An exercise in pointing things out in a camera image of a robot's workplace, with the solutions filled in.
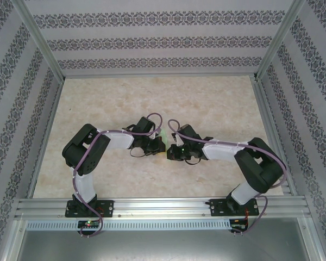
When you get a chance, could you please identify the slotted grey cable duct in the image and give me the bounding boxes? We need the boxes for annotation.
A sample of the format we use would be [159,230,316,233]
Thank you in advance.
[26,220,232,231]

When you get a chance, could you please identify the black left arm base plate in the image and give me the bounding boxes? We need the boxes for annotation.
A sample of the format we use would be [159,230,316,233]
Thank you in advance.
[65,200,115,218]

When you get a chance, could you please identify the grey metal panel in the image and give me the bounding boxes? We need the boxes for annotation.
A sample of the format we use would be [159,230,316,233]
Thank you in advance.
[12,229,320,261]

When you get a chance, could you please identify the aluminium frame post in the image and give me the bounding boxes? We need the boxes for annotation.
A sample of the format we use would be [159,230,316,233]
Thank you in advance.
[10,0,66,81]
[254,0,308,81]

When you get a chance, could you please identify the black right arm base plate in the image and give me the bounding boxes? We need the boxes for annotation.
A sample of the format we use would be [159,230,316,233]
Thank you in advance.
[210,197,260,218]

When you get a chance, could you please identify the aluminium mounting rail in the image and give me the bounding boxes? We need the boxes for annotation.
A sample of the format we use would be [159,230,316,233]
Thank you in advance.
[15,197,312,219]

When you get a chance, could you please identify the light green paper sheet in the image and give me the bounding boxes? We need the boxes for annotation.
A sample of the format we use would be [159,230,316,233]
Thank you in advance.
[159,129,171,161]

